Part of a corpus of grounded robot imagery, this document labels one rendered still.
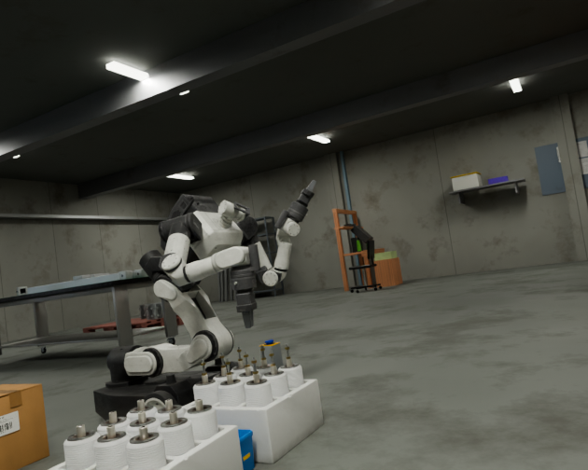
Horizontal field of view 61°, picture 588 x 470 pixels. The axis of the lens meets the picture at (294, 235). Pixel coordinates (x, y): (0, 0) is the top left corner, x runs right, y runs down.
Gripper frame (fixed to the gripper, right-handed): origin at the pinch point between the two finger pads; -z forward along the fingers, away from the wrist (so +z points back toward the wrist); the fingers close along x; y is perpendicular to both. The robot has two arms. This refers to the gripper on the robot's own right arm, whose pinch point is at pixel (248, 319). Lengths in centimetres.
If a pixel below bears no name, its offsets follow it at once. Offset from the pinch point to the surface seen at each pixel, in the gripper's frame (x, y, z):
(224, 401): -0.1, 12.7, -28.1
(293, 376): 17.5, -10.5, -25.8
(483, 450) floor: -15, -71, -48
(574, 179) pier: 814, -455, 104
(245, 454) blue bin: -15.7, 2.9, -41.8
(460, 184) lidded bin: 845, -257, 131
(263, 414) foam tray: -9.6, -3.2, -31.4
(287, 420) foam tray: 1.0, -8.8, -37.2
